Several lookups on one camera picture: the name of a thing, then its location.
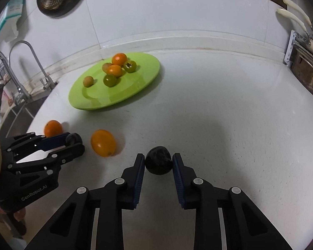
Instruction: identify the small oval orange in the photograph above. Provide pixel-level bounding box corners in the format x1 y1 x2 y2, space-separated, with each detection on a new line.
106 65 124 77
112 53 128 66

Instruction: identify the dark plum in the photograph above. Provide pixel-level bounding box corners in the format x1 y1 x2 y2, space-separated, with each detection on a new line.
66 133 83 146
145 146 173 175

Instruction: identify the green white tissue pack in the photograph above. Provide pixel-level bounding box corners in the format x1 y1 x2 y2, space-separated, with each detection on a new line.
0 0 27 44

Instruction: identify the metal dish rack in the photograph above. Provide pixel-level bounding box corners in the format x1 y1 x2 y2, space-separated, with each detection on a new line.
284 30 313 66

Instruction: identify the stainless steel pot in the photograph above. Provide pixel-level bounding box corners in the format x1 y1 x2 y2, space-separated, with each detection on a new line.
289 41 313 100

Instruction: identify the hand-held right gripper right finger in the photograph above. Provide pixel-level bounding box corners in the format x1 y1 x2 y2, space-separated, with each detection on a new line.
172 153 290 250

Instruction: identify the black wire basket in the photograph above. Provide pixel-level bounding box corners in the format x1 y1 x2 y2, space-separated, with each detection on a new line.
0 64 10 81

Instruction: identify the tall chrome faucet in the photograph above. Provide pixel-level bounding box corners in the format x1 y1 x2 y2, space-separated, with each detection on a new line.
0 51 32 106

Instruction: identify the person's left hand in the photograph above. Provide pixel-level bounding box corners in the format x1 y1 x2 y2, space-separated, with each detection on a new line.
0 204 27 222

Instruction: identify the green tomato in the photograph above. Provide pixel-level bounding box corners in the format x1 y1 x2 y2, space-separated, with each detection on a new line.
103 74 118 88
123 60 137 73

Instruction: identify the stainless steel sink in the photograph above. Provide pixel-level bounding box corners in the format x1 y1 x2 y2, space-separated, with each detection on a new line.
4 94 50 136

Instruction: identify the green plate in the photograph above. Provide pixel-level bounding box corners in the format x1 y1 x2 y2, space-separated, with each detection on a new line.
68 52 161 111

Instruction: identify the thin gooseneck faucet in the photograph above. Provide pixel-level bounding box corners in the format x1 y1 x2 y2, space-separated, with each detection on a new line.
8 41 56 92

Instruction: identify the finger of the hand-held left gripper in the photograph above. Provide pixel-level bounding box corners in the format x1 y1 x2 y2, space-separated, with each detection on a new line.
1 132 72 162
7 143 85 175

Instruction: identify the orange mandarin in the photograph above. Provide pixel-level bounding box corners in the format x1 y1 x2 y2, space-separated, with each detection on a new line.
91 129 117 158
44 120 63 138

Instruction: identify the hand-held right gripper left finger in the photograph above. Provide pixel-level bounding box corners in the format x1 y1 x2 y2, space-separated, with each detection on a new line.
24 153 146 250

